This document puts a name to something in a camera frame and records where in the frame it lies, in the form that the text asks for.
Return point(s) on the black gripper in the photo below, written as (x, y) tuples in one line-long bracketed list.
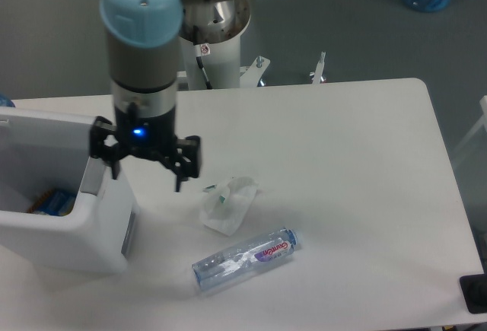
[(151, 138)]

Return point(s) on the white push-lid trash can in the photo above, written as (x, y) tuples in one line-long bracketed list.
[(41, 151)]

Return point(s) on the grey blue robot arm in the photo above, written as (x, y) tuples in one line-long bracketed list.
[(142, 47)]

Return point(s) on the colourful trash inside can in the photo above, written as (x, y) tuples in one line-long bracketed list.
[(55, 202)]

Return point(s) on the blue object behind trash can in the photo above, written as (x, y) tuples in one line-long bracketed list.
[(5, 101)]

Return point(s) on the clear plastic water bottle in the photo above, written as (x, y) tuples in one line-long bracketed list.
[(245, 258)]

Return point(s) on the black device at table edge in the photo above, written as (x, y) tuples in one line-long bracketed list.
[(474, 292)]

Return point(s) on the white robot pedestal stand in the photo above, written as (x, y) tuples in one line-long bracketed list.
[(210, 42)]

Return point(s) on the white frame at right edge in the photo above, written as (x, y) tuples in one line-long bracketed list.
[(471, 141)]

